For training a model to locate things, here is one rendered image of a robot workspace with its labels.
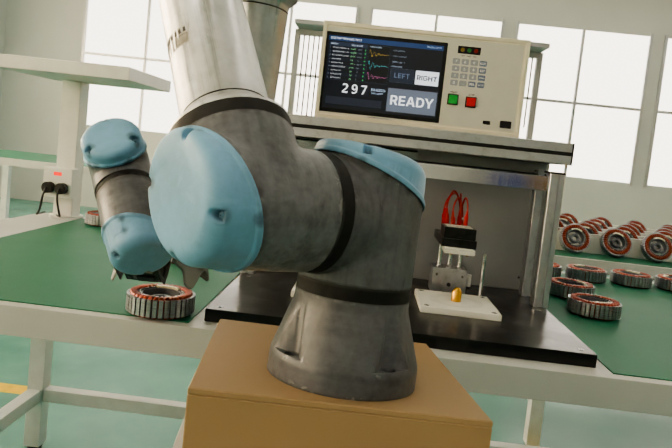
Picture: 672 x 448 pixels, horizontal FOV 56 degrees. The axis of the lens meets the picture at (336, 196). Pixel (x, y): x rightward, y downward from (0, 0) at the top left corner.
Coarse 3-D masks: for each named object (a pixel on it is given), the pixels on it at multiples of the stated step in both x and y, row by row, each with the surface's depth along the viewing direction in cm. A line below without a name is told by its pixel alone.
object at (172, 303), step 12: (132, 288) 106; (144, 288) 108; (156, 288) 110; (168, 288) 110; (180, 288) 110; (132, 300) 103; (144, 300) 102; (156, 300) 102; (168, 300) 102; (180, 300) 103; (192, 300) 106; (132, 312) 103; (144, 312) 102; (156, 312) 102; (168, 312) 102; (180, 312) 104; (192, 312) 107
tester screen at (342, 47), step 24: (336, 48) 135; (360, 48) 135; (384, 48) 135; (408, 48) 135; (432, 48) 134; (336, 72) 136; (360, 72) 136; (384, 72) 135; (360, 96) 136; (384, 96) 136
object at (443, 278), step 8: (432, 264) 139; (432, 272) 137; (440, 272) 137; (448, 272) 137; (456, 272) 137; (464, 272) 137; (432, 280) 137; (440, 280) 137; (448, 280) 137; (456, 280) 137; (464, 280) 137; (432, 288) 137; (440, 288) 137; (448, 288) 137; (464, 288) 137
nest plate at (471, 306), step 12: (420, 300) 122; (432, 300) 123; (444, 300) 124; (468, 300) 127; (480, 300) 128; (432, 312) 118; (444, 312) 118; (456, 312) 118; (468, 312) 118; (480, 312) 118; (492, 312) 119
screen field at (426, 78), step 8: (392, 72) 135; (400, 72) 135; (408, 72) 135; (416, 72) 135; (424, 72) 135; (432, 72) 135; (392, 80) 135; (400, 80) 135; (408, 80) 135; (416, 80) 135; (424, 80) 135; (432, 80) 135
